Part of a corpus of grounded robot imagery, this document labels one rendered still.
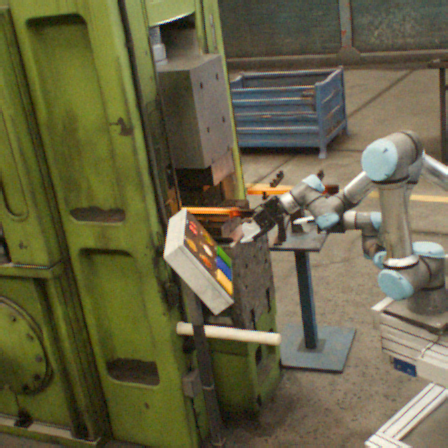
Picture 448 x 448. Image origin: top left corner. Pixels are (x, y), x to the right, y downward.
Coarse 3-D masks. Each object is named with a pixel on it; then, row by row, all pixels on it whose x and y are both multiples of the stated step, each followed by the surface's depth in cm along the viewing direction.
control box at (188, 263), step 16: (176, 224) 250; (176, 240) 235; (192, 240) 241; (176, 256) 230; (192, 256) 230; (208, 256) 245; (192, 272) 232; (208, 272) 234; (192, 288) 235; (208, 288) 235; (224, 288) 238; (208, 304) 237; (224, 304) 237
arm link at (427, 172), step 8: (424, 152) 267; (424, 160) 268; (432, 160) 270; (424, 168) 269; (432, 168) 269; (440, 168) 270; (424, 176) 271; (432, 176) 271; (440, 176) 271; (440, 184) 273
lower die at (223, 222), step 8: (216, 208) 313; (224, 208) 311; (200, 216) 307; (208, 216) 305; (216, 216) 304; (224, 216) 302; (208, 224) 299; (216, 224) 298; (224, 224) 297; (232, 224) 305; (216, 232) 296; (224, 232) 297
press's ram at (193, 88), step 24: (168, 72) 269; (192, 72) 267; (216, 72) 286; (168, 96) 273; (192, 96) 269; (216, 96) 286; (168, 120) 278; (192, 120) 273; (216, 120) 287; (192, 144) 278; (216, 144) 288
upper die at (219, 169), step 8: (216, 160) 288; (224, 160) 295; (176, 168) 291; (184, 168) 290; (192, 168) 288; (208, 168) 285; (216, 168) 288; (224, 168) 295; (232, 168) 303; (176, 176) 293; (184, 176) 291; (192, 176) 290; (200, 176) 288; (208, 176) 287; (216, 176) 289; (224, 176) 296; (184, 184) 293; (192, 184) 291; (200, 184) 290; (208, 184) 288
